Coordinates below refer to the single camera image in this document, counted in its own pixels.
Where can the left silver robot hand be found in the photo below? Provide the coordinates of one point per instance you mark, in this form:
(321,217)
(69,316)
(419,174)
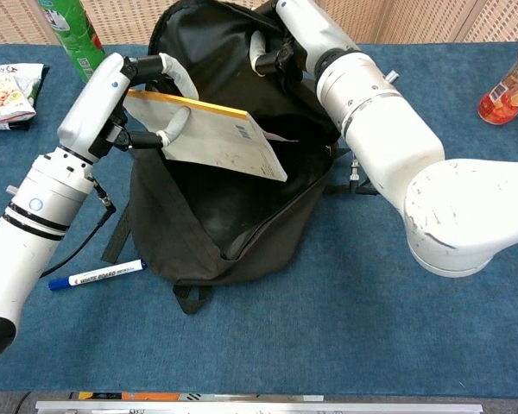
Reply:
(90,108)

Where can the blue felt table cover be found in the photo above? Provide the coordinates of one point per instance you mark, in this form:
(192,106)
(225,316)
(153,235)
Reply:
(328,336)

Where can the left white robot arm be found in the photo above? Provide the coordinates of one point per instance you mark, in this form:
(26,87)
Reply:
(26,241)

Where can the orange drink bottle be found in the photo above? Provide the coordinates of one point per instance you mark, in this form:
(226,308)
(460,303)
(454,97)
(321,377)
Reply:
(507,95)

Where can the wicker folding screen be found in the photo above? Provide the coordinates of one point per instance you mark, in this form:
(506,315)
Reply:
(436,21)

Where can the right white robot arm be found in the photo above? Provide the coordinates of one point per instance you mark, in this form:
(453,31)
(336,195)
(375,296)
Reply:
(414,151)

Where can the orange striped base panel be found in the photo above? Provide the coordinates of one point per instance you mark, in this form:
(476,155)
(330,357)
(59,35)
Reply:
(155,396)

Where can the aluminium profile rail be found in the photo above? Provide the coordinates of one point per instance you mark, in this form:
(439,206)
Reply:
(259,407)

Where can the green chips can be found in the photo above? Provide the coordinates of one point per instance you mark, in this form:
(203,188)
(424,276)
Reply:
(75,30)

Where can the white snack bag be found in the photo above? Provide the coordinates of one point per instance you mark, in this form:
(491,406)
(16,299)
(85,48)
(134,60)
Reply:
(4,95)

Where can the yellow and white book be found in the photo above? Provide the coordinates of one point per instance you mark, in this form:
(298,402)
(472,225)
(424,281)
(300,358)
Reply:
(224,138)

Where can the black fabric backpack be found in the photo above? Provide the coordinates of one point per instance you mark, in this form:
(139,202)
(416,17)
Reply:
(190,241)

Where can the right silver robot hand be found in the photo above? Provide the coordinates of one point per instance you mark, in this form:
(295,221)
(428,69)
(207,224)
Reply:
(315,26)

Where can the blue capped whiteboard marker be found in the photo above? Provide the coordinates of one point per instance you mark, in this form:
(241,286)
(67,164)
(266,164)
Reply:
(99,275)

